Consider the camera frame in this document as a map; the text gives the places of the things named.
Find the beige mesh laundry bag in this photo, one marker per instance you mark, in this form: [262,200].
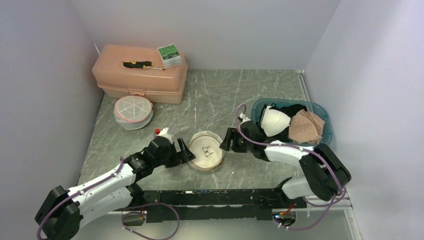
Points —
[205,145]

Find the black yellow screwdriver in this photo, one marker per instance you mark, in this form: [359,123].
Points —
[141,65]

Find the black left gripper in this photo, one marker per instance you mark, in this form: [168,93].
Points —
[179,157]

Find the pink rimmed mesh laundry bag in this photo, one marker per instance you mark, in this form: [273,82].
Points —
[133,112]

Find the white bra with black trim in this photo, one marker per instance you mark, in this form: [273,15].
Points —
[273,121]

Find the teal plastic basin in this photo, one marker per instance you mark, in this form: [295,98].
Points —
[327,135]

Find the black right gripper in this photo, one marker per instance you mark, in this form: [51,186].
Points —
[232,133]

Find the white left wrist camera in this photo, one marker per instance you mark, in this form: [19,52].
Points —
[164,132]

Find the small green white box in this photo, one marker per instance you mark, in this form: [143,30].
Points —
[170,56]

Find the black bra in basin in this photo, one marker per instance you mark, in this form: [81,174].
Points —
[290,111]

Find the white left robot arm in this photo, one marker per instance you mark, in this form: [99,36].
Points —
[65,211]

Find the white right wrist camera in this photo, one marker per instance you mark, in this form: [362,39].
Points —
[242,118]

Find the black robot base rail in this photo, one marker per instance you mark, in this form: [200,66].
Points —
[256,203]

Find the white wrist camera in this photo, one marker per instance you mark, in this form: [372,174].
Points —
[242,118]
[164,132]

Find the pink plastic storage box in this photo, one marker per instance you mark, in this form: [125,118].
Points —
[158,86]

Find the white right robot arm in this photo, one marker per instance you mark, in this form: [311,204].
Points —
[322,173]

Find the beige bra in basin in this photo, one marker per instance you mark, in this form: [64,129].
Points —
[306,128]

